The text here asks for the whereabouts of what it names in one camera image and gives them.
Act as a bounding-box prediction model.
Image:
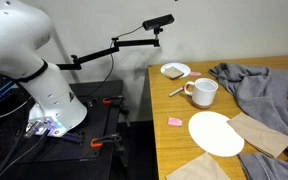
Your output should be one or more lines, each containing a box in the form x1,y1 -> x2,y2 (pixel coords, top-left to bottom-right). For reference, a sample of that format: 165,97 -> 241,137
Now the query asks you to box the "beige napkin front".
166,152 -> 230,180

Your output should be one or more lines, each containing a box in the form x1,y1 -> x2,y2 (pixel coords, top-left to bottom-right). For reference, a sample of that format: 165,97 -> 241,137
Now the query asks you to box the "red capped marker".
169,86 -> 184,97

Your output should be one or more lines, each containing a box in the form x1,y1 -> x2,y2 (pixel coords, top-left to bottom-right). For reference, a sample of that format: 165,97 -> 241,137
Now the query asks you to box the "beige napkin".
166,152 -> 230,180
227,113 -> 288,158

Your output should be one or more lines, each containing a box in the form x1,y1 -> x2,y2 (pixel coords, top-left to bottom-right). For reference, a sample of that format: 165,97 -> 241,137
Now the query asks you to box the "white ceramic mug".
184,78 -> 218,109

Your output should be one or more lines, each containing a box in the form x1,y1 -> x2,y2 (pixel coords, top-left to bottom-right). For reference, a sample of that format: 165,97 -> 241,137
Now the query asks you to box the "brown napkin on saucer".
164,67 -> 183,79

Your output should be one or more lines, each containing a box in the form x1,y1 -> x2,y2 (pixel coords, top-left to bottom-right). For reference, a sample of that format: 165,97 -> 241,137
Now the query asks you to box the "grey sweatshirt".
209,63 -> 288,180

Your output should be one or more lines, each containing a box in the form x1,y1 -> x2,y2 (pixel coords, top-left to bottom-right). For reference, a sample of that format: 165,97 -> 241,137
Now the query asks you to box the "pink packet on table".
167,117 -> 182,127

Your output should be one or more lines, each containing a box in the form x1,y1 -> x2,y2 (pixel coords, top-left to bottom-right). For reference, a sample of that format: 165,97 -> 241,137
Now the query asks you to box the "large white plate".
188,111 -> 244,157

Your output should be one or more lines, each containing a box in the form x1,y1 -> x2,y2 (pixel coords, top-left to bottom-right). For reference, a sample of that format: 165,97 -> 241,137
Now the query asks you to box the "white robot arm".
0,0 -> 87,137

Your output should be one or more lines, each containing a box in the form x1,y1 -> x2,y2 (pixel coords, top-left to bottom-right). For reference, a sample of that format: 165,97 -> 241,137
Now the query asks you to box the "orange clamp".
102,95 -> 125,105
90,133 -> 122,149

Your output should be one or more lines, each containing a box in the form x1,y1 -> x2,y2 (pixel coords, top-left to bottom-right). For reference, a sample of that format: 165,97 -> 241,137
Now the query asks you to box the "beige napkin right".
227,113 -> 288,158

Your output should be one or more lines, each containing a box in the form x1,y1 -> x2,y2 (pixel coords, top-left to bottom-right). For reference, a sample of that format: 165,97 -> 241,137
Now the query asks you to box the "small white saucer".
160,63 -> 191,78

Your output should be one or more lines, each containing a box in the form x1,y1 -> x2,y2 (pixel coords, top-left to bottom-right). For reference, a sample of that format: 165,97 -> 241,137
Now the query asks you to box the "pink packet near saucer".
190,72 -> 201,76

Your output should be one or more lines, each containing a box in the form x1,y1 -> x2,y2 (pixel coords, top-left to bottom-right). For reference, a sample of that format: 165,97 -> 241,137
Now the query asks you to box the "orange clamp upper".
102,95 -> 125,105

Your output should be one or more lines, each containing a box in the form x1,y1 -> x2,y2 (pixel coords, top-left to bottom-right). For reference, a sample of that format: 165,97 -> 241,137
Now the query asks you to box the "orange clamp lower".
90,133 -> 122,149

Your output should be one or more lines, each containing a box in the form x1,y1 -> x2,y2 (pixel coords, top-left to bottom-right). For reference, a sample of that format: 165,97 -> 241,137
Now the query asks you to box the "black camera on mount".
142,14 -> 175,31

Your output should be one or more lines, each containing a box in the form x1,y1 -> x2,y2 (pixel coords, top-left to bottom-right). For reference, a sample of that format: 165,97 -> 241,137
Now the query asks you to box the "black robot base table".
0,80 -> 123,180

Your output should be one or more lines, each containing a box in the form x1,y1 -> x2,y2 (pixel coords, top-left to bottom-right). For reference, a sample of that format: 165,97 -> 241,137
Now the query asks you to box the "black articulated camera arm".
58,28 -> 163,70

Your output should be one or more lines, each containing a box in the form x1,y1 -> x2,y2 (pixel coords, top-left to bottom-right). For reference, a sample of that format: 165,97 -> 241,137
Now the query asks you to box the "black camera cable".
83,25 -> 144,98

